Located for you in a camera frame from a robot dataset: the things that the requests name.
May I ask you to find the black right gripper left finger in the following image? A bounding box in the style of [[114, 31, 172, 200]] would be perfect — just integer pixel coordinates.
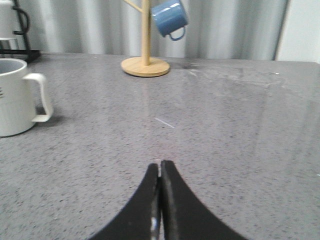
[[91, 163, 161, 240]]

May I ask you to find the black wire mug rack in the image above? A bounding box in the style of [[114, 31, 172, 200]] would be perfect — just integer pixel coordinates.
[[0, 0, 41, 63]]

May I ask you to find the right white hanging mug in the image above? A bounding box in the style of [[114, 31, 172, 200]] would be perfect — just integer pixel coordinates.
[[0, 0, 30, 41]]

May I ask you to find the blue enamel mug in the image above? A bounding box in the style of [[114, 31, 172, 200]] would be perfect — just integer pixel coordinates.
[[150, 0, 189, 41]]

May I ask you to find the white HOME mug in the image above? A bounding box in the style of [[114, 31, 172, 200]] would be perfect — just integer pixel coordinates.
[[0, 58, 54, 137]]

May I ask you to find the wooden mug tree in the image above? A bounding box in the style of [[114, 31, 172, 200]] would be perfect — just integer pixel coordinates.
[[120, 0, 170, 78]]

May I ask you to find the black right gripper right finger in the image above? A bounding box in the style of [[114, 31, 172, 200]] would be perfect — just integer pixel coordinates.
[[161, 160, 245, 240]]

